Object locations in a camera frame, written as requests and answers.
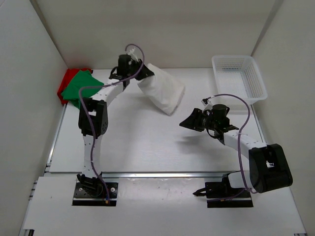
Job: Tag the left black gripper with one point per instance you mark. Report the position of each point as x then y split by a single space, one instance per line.
144 73

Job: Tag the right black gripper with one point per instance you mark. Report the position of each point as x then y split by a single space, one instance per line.
194 122

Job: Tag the white t-shirt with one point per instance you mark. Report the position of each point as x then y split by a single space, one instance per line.
164 90

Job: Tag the red t-shirt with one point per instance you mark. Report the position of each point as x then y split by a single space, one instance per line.
68 76

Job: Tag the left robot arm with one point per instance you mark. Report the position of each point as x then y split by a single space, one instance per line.
93 115

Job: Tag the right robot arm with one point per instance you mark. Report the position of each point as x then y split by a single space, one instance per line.
268 167

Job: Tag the white plastic basket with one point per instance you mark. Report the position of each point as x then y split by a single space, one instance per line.
239 75

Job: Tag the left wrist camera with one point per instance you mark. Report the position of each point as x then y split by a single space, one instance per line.
127 65

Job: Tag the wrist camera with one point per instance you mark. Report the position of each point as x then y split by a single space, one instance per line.
219 112
127 65

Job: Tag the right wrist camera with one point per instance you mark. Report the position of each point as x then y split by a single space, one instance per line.
219 112

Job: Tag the aluminium rail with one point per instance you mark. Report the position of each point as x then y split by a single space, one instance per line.
163 175

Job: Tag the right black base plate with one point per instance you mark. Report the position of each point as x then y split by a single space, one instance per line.
222 195

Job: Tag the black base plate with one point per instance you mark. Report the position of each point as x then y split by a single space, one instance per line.
222 195
97 198

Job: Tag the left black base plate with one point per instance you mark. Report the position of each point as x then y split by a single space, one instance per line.
97 198

